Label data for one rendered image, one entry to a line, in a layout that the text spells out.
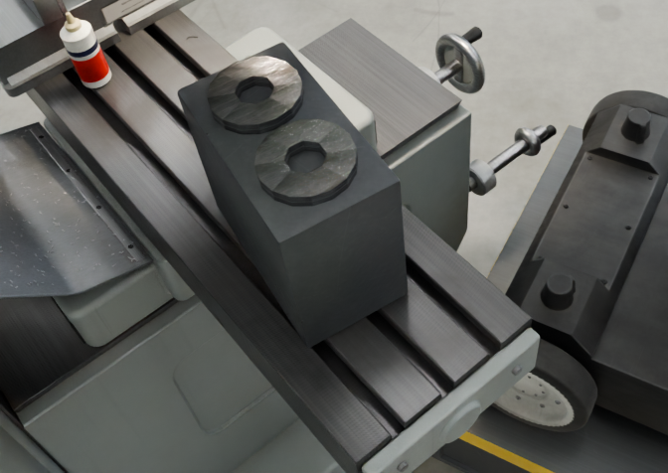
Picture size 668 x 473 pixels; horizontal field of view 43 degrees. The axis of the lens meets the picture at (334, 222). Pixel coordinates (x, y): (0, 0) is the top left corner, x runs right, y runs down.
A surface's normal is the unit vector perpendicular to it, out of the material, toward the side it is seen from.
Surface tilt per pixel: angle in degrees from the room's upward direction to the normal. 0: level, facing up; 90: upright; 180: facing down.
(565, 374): 31
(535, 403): 90
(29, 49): 90
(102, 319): 90
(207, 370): 90
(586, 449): 0
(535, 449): 0
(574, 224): 0
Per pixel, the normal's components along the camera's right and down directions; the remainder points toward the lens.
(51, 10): 0.59, 0.61
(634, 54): -0.11, -0.59
